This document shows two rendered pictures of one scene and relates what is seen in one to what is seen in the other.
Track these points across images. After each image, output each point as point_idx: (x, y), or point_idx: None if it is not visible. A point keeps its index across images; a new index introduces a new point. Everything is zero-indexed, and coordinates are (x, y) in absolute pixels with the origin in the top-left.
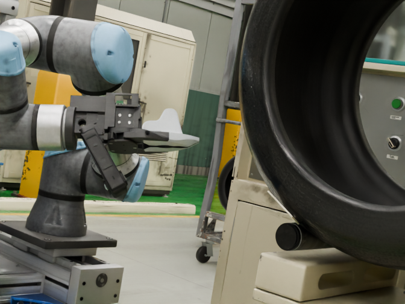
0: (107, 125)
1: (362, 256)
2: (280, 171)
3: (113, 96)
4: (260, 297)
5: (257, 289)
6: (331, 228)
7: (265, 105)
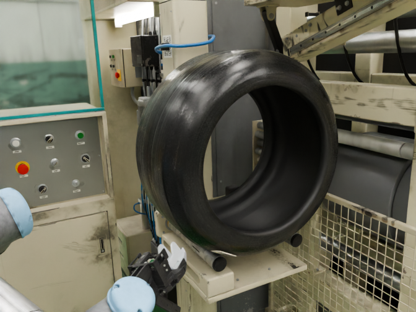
0: (165, 283)
1: (260, 252)
2: (225, 238)
3: (156, 261)
4: (212, 300)
5: (209, 298)
6: (254, 250)
7: (209, 208)
